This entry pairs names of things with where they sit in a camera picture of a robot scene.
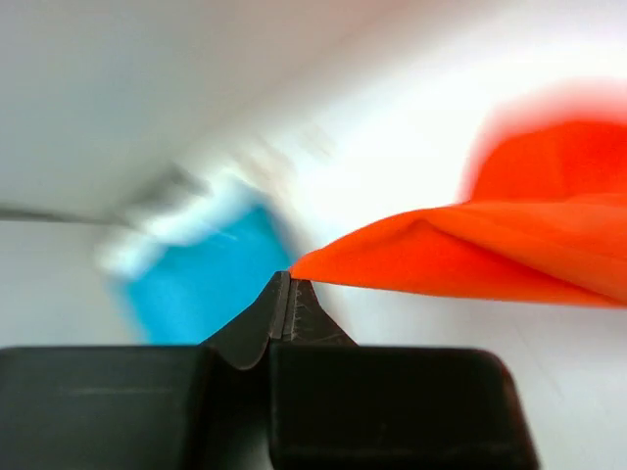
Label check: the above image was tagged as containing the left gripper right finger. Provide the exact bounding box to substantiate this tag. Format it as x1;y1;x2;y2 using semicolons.
268;280;539;469

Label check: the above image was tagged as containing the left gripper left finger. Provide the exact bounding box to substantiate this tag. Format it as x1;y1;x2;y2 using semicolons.
1;272;290;469

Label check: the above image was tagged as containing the orange shirt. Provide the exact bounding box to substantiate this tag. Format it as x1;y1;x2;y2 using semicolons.
290;119;626;307

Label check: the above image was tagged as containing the teal polo shirt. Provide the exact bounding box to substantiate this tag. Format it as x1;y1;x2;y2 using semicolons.
119;204;293;345

